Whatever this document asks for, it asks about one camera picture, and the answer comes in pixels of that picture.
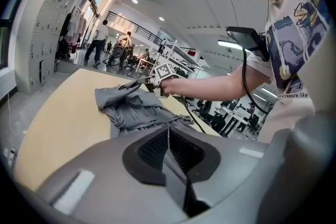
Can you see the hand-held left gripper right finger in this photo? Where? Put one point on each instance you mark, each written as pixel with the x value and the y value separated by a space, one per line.
pixel 236 160

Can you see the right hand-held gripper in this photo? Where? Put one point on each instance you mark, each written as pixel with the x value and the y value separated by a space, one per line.
pixel 164 72

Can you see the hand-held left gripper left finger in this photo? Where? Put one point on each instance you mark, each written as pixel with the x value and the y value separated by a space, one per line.
pixel 105 178

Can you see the grey robe garment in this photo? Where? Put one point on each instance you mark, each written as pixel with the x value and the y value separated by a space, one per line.
pixel 136 110

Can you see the person's right forearm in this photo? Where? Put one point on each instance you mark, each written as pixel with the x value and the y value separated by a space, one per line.
pixel 215 86

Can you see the person's right hand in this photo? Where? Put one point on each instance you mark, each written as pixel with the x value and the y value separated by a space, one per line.
pixel 174 86

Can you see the white storage shelf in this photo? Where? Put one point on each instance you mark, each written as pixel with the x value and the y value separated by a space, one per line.
pixel 181 57

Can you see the black mezzanine railing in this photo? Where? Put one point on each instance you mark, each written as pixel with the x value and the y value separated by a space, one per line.
pixel 131 25

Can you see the clothes rack with garments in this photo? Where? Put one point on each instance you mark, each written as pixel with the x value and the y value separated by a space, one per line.
pixel 73 31

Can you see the long ceiling lamp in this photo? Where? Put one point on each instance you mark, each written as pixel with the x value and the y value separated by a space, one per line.
pixel 229 43

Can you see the white power strip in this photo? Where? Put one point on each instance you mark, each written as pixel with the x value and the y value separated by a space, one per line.
pixel 9 154

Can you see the grey locker cabinet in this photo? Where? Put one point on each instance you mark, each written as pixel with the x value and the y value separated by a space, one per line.
pixel 44 34

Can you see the black chest monitor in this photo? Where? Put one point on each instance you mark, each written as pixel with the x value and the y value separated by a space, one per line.
pixel 246 39

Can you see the white printed t-shirt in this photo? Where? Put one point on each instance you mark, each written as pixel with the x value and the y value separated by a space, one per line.
pixel 296 47

